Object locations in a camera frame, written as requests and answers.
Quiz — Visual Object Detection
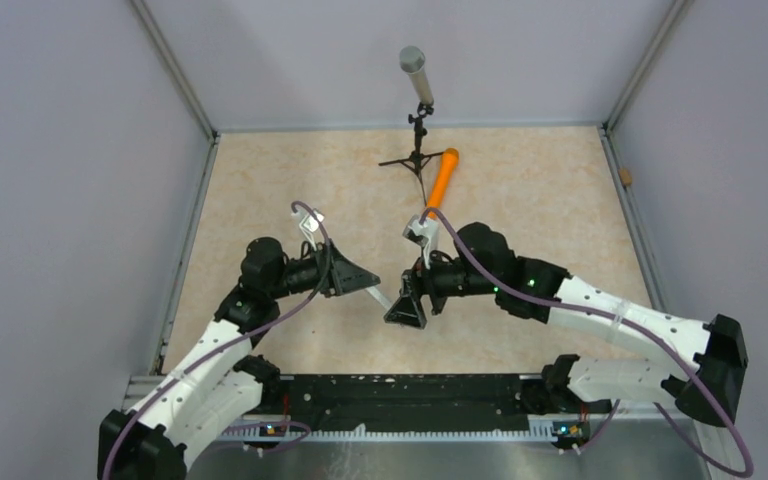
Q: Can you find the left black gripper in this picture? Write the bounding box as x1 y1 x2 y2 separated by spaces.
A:
268 238 380 300

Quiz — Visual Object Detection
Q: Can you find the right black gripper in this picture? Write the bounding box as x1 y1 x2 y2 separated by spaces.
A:
385 242 499 329

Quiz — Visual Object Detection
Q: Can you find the white remote control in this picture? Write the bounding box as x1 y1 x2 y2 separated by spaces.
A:
365 286 393 311

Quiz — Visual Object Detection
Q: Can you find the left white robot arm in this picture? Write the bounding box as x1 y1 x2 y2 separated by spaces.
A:
97 237 380 479

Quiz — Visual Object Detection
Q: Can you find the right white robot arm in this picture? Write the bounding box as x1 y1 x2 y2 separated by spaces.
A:
384 218 748 427

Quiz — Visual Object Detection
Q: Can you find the black tripod mic stand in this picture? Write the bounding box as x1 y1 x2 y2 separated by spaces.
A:
378 103 443 205

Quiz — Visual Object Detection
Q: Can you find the orange microphone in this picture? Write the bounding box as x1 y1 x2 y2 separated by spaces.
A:
426 148 460 209

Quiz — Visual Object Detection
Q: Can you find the grey microphone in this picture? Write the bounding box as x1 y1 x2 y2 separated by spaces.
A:
399 45 434 107

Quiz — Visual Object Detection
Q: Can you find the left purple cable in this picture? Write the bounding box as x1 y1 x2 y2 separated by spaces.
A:
101 201 332 480

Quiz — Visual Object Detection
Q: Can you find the purple cable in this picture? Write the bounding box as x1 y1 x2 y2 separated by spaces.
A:
101 201 332 480
418 206 755 480

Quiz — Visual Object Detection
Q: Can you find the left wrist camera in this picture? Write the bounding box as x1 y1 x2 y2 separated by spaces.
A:
292 207 325 245

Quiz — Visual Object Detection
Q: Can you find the white cable duct strip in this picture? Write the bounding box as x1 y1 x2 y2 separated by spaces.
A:
216 421 558 443

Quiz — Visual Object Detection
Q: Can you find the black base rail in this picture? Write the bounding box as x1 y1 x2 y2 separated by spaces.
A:
253 374 558 433

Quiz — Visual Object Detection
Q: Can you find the small tan wall knob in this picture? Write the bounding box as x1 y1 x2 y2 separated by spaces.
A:
617 167 633 188

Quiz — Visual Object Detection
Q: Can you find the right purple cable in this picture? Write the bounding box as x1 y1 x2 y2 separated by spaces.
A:
418 206 755 480

